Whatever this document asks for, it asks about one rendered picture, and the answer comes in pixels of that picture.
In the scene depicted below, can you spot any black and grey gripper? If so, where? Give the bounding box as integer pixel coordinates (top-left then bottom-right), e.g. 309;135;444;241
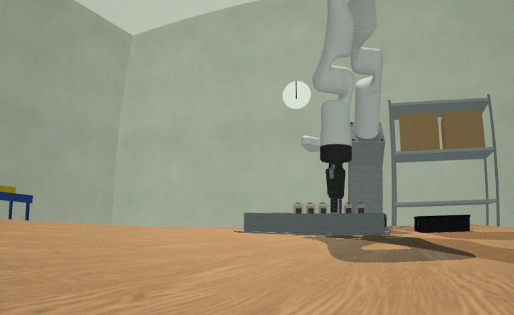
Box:
320;144;352;213

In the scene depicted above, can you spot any black parts tray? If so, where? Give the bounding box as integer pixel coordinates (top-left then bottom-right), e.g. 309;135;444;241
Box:
414;215;470;233

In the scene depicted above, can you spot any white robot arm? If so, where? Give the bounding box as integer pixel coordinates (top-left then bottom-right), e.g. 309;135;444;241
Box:
301;0;383;152

